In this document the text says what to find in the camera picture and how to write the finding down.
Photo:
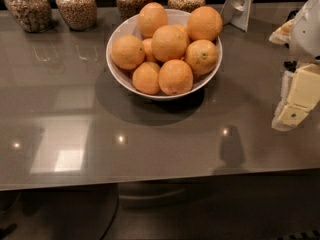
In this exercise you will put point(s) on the orange right with stem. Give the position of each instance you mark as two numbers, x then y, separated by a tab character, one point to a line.
201	56

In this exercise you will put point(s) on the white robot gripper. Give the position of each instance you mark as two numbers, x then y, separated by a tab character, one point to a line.
305	34

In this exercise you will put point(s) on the white ceramic bowl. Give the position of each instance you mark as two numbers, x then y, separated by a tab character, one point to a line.
124	78

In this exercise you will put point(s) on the white stand sign holder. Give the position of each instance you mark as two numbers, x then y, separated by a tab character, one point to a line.
237	13

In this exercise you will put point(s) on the glass jar far left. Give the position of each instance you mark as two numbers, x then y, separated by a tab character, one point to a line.
33	16

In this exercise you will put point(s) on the small hidden middle orange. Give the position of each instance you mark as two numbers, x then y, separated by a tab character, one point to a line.
149	56

